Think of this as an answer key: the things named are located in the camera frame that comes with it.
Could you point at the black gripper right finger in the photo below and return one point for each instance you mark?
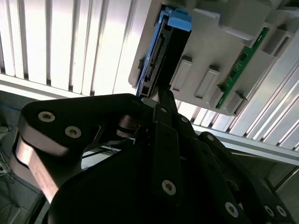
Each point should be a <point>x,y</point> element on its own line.
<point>203,161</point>

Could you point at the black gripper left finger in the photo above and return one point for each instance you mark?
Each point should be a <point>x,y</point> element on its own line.
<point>70,109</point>

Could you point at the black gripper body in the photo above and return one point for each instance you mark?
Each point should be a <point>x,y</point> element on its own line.
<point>105,198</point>

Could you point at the hard disk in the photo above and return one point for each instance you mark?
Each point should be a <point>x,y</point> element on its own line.
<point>177,58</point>

